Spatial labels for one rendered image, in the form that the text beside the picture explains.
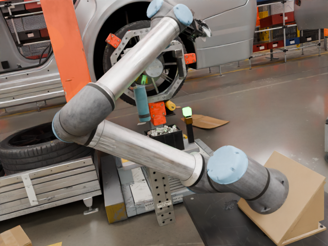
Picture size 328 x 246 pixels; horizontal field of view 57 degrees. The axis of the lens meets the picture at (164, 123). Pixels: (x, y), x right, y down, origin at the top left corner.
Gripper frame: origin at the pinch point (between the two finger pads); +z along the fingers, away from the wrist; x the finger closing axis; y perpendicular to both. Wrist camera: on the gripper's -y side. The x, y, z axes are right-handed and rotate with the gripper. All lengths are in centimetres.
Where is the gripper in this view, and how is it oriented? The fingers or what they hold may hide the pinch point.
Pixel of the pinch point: (209, 33)
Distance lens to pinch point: 162.8
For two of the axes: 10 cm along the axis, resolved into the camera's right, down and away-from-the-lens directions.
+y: 1.3, 8.7, -4.7
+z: 7.9, 1.9, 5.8
